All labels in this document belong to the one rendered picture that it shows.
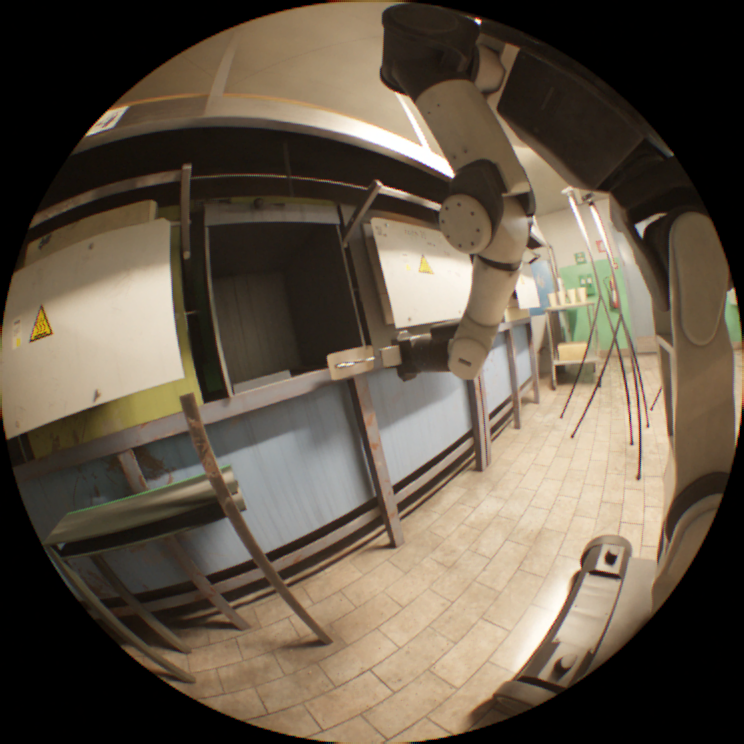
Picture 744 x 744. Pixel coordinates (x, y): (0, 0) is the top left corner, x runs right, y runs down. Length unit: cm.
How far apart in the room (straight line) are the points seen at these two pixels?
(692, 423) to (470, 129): 44
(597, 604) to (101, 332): 133
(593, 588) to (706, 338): 69
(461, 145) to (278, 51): 145
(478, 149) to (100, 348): 73
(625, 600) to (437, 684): 56
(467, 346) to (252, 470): 69
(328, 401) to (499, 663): 105
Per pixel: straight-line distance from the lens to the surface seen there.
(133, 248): 70
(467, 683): 92
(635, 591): 93
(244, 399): 71
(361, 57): 177
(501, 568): 111
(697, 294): 35
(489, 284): 36
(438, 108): 35
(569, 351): 304
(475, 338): 41
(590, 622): 82
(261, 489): 85
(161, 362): 59
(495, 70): 44
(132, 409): 75
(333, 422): 87
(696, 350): 36
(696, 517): 46
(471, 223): 31
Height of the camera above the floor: 91
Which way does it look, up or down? 7 degrees down
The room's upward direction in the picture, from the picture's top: 13 degrees counter-clockwise
